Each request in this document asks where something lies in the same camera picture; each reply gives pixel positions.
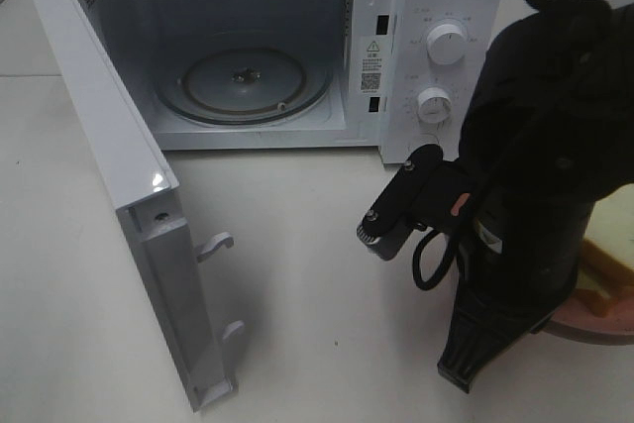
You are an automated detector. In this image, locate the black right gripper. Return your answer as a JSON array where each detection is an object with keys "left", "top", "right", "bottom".
[{"left": 411, "top": 159, "right": 594, "bottom": 393}]

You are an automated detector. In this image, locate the pink round plate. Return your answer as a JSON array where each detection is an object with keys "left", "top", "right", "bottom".
[{"left": 544, "top": 266, "right": 633, "bottom": 346}]

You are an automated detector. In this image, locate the sandwich with lettuce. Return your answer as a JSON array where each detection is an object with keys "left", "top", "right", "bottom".
[{"left": 574, "top": 185, "right": 633, "bottom": 318}]

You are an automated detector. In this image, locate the round white door-release button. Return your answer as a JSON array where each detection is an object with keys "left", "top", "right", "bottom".
[{"left": 407, "top": 134, "right": 439, "bottom": 154}]

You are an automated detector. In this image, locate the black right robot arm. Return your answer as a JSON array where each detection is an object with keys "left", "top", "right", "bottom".
[{"left": 409, "top": 0, "right": 633, "bottom": 391}]

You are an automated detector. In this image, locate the lower white timer knob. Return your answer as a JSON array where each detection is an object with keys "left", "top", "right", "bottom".
[{"left": 416, "top": 87, "right": 452, "bottom": 124}]

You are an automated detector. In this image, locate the upper white power knob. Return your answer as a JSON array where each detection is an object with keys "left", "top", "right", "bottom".
[{"left": 426, "top": 20, "right": 468, "bottom": 65}]

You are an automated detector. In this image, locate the white microwave oven body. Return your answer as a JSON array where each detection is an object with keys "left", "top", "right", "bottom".
[{"left": 85, "top": 0, "right": 499, "bottom": 163}]

